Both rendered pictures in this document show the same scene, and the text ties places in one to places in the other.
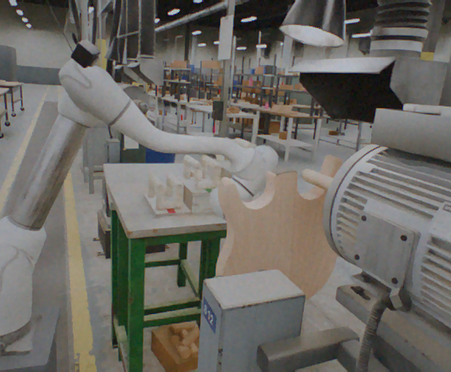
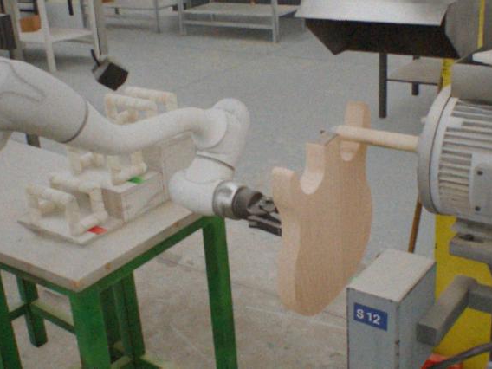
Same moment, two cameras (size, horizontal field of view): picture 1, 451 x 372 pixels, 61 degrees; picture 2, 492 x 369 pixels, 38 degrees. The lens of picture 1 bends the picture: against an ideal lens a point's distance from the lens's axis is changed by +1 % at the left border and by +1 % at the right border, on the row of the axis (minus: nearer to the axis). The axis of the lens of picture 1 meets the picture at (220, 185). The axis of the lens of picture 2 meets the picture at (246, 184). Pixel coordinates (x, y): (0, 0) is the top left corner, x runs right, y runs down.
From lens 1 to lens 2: 0.74 m
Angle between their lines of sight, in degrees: 28
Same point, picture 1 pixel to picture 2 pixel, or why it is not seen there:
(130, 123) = (94, 131)
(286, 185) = (333, 153)
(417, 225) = not seen: outside the picture
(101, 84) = (55, 89)
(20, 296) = not seen: outside the picture
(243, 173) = (221, 146)
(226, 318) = (400, 308)
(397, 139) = (482, 91)
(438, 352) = not seen: outside the picture
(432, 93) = (468, 25)
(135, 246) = (87, 300)
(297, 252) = (345, 223)
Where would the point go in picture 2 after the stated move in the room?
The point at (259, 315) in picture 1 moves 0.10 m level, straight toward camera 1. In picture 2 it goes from (416, 295) to (453, 326)
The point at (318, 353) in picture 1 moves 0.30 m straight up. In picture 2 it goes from (459, 307) to (469, 151)
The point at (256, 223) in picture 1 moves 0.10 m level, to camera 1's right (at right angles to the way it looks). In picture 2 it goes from (314, 208) to (353, 195)
